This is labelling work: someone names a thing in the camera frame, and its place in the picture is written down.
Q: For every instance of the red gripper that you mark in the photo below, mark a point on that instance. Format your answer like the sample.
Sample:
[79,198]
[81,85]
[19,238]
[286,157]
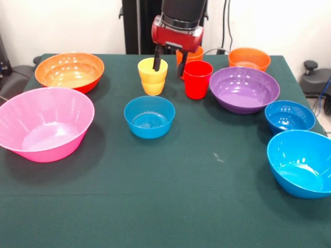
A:
[175,37]

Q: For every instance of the yellow cup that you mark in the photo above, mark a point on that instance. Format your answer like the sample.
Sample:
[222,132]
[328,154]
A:
[152,82]

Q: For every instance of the small light blue bowl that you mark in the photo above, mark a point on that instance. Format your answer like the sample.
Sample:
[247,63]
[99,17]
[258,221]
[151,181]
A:
[150,124]

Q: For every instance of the orange cup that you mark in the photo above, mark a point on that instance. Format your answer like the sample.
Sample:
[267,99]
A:
[197,56]

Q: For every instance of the red cup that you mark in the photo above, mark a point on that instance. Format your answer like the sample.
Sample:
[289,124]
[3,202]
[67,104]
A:
[197,82]

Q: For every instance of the small orange bowl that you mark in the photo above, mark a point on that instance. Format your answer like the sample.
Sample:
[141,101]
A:
[249,60]

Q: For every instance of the purple bowl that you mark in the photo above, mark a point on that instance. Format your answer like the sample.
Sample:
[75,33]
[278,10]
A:
[244,95]

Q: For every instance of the large orange bowl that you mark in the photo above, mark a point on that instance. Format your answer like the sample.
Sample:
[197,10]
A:
[69,72]

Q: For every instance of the dark green table cloth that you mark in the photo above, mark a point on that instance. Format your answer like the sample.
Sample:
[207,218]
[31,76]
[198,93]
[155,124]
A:
[165,180]

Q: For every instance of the small dark blue bowl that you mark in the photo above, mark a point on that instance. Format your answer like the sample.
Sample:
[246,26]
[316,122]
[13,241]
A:
[287,118]

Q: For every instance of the large pink bowl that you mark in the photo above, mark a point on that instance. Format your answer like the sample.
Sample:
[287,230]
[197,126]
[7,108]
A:
[51,139]

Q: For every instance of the large light blue bowl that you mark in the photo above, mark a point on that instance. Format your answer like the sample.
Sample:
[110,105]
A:
[297,165]

